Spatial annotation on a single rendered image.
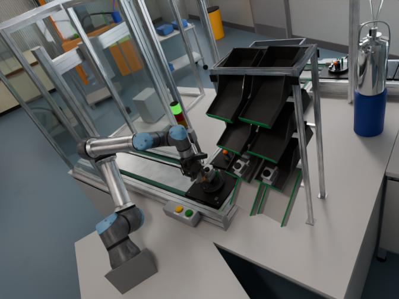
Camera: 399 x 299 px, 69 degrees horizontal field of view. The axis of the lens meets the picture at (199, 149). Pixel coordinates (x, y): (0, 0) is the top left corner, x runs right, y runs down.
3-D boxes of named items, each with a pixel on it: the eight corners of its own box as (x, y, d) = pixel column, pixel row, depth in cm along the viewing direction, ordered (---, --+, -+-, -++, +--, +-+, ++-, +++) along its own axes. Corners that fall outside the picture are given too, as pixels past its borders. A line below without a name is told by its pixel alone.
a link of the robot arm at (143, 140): (63, 140, 141) (144, 127, 120) (81, 138, 151) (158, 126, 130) (66, 163, 142) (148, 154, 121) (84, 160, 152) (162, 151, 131)
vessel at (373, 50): (382, 98, 151) (389, 25, 129) (352, 96, 160) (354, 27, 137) (388, 84, 158) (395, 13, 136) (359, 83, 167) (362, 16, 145)
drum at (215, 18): (228, 35, 658) (222, 6, 621) (214, 42, 650) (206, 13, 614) (220, 32, 690) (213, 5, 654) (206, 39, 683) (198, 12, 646)
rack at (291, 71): (313, 226, 137) (298, 71, 90) (246, 203, 159) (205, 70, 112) (328, 194, 148) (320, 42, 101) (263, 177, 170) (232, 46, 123)
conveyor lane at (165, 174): (224, 219, 155) (219, 207, 149) (127, 181, 206) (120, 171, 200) (249, 182, 170) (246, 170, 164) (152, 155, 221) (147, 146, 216)
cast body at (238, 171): (243, 179, 127) (236, 173, 122) (236, 174, 130) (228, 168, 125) (255, 164, 127) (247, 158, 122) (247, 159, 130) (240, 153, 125)
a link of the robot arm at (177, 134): (170, 123, 136) (186, 122, 132) (178, 142, 142) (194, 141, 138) (164, 134, 130) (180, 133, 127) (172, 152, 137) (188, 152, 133)
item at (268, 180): (273, 187, 118) (266, 181, 113) (264, 183, 121) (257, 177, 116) (282, 169, 119) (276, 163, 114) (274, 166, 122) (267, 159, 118)
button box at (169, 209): (193, 227, 152) (190, 220, 148) (165, 215, 165) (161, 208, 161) (201, 217, 156) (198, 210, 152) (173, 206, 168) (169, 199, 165)
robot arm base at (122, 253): (108, 273, 130) (97, 253, 132) (117, 265, 145) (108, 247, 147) (137, 255, 131) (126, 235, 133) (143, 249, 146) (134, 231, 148)
